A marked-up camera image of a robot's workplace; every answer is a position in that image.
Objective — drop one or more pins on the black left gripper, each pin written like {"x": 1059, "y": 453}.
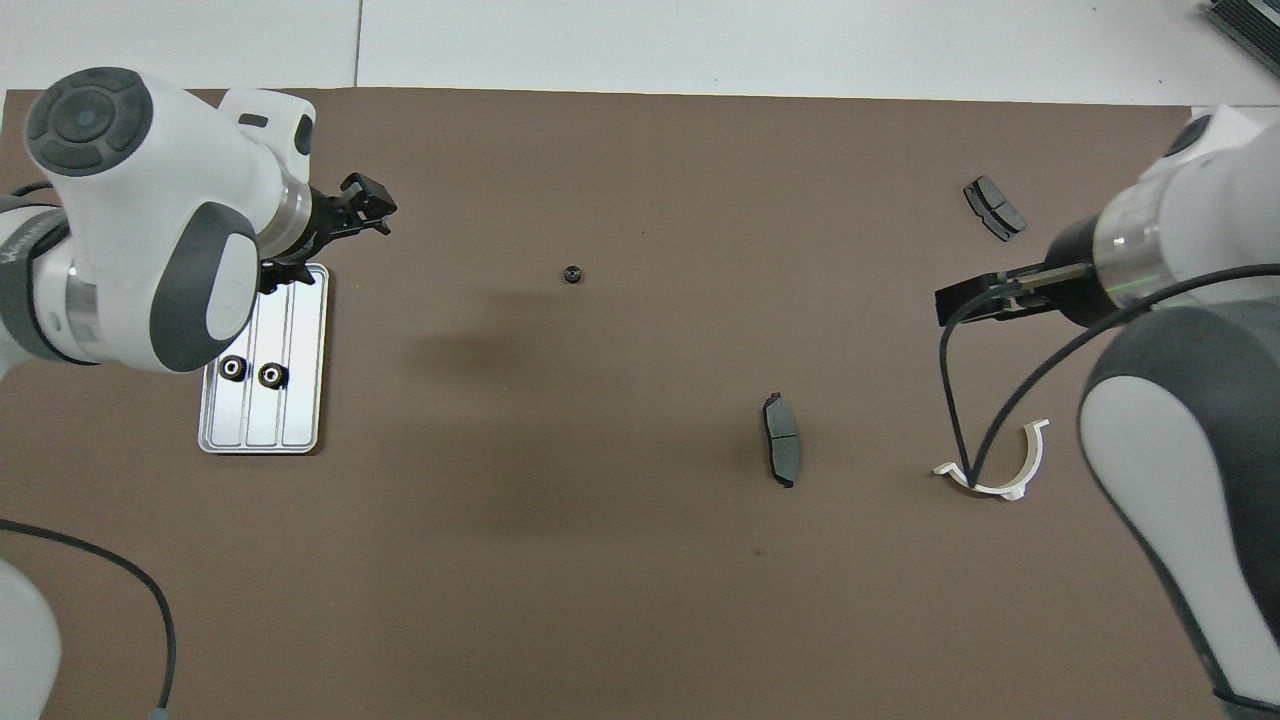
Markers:
{"x": 322, "y": 225}

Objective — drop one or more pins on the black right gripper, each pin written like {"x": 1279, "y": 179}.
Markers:
{"x": 1078, "y": 272}

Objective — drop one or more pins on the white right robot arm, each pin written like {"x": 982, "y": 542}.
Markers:
{"x": 1180, "y": 480}

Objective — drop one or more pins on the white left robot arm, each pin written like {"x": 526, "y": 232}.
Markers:
{"x": 150, "y": 200}

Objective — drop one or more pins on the silver metal tray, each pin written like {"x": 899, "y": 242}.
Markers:
{"x": 300, "y": 400}

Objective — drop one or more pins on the short grey brake pad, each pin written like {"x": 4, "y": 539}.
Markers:
{"x": 995, "y": 208}

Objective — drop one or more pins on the long dark brake pad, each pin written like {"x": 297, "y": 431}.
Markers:
{"x": 782, "y": 440}

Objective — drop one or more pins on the grey ribbed equipment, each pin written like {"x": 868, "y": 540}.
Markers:
{"x": 1250, "y": 25}

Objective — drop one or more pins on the brown table mat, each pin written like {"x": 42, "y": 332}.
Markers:
{"x": 600, "y": 600}

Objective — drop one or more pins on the white curved plastic bracket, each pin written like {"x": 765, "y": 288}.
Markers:
{"x": 1033, "y": 462}

